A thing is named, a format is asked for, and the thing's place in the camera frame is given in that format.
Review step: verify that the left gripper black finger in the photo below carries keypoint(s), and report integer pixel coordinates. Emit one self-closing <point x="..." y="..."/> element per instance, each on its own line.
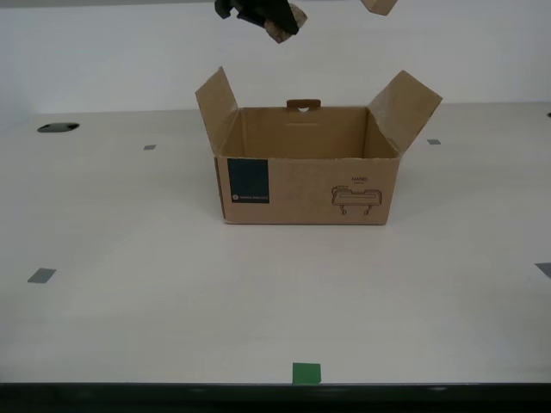
<point x="224" y="8"/>
<point x="267" y="13"/>

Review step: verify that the small speckled pinkish rock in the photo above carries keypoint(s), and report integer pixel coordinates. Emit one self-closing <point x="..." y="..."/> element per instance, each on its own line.
<point x="300" y="16"/>

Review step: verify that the light wooden block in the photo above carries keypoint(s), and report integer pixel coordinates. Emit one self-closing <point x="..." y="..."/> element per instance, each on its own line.
<point x="379" y="6"/>

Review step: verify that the open brown cardboard box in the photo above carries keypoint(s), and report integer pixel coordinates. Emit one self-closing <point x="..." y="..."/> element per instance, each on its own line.
<point x="301" y="193"/>

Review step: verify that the black table edge trim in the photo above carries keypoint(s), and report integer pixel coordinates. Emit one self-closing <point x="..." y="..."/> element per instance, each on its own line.
<point x="172" y="390"/>

